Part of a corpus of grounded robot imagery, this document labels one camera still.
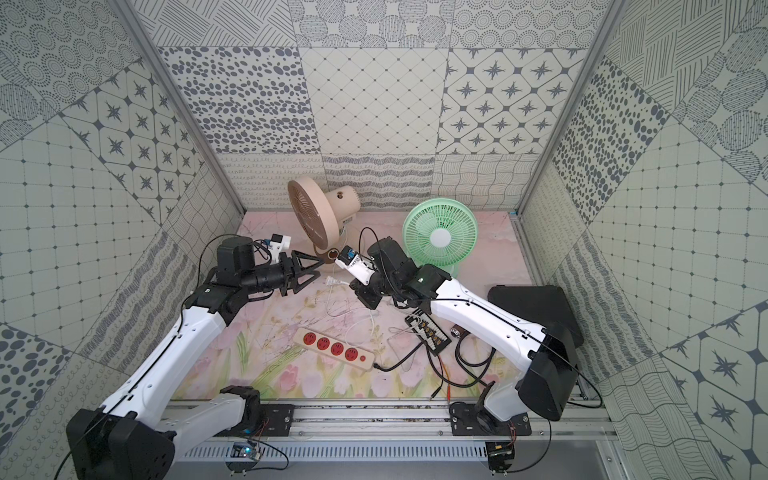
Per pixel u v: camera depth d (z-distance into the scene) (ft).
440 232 2.70
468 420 2.40
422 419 2.50
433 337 2.86
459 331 2.82
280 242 2.35
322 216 2.68
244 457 2.30
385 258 1.79
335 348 2.75
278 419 2.40
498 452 2.37
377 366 2.68
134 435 1.21
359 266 2.09
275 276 2.13
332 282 2.45
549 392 1.29
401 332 2.90
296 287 2.25
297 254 2.20
